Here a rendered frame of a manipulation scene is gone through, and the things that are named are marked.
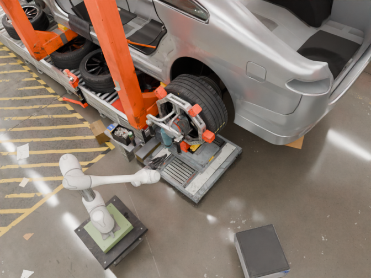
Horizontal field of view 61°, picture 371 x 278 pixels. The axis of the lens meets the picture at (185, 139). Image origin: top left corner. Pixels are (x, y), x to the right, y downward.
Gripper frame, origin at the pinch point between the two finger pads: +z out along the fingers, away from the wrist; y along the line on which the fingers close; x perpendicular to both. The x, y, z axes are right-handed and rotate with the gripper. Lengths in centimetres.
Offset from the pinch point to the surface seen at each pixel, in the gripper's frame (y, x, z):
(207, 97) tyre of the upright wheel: -16, -53, 37
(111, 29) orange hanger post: 51, -105, -3
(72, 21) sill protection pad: 210, -44, 77
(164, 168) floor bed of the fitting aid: 24, 59, 32
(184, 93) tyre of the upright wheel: 1, -56, 26
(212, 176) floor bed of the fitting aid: -28, 51, 51
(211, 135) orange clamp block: -31.3, -25.9, 25.7
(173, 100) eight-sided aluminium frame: 8, -49, 20
